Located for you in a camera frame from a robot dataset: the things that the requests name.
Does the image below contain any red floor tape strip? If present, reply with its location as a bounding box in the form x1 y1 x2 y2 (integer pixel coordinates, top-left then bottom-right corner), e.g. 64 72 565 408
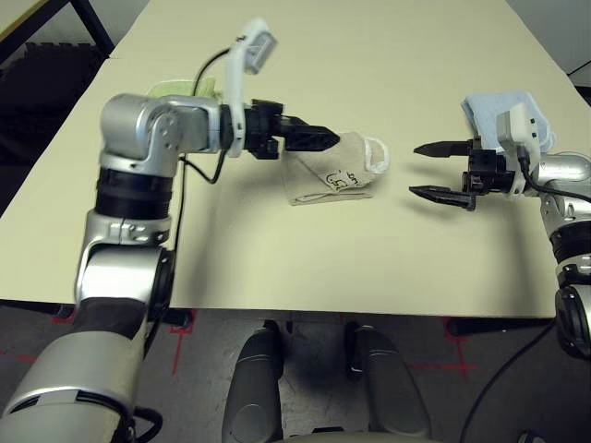
0 350 38 364

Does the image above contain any grey robot right leg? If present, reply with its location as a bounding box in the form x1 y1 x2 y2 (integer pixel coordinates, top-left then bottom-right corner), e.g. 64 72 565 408
344 321 431 439

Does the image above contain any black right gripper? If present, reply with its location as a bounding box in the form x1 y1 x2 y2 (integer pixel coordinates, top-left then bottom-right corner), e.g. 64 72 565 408
408 136 516 212

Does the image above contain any folded green towel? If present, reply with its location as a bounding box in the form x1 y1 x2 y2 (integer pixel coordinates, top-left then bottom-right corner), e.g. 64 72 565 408
146 77 223 102

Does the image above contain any grey robot left leg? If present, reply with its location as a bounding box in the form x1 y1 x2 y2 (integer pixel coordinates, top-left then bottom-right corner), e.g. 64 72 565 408
221 322 285 443

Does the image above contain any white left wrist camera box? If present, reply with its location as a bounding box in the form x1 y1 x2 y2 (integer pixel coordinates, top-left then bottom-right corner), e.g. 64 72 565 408
223 17 281 159

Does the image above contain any grey robot leg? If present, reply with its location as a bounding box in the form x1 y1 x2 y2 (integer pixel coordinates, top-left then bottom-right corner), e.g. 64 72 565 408
221 322 285 443
344 321 431 439

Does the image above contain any folded blue towel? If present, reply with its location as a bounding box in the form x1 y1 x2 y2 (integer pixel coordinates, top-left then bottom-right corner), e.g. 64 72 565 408
460 90 559 154

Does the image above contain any black left wrist camera cable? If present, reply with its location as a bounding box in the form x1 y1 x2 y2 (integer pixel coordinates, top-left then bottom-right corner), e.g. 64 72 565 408
124 44 235 443

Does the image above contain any beige towel white trim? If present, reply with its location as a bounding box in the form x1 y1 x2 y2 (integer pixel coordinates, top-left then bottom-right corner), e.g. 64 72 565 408
280 130 392 208

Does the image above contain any black foam floor mat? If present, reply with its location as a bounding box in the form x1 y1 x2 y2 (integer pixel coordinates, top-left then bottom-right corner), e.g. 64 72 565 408
0 41 105 176

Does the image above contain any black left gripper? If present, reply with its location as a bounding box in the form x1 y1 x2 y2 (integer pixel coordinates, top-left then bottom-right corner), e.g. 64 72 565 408
243 98 342 162

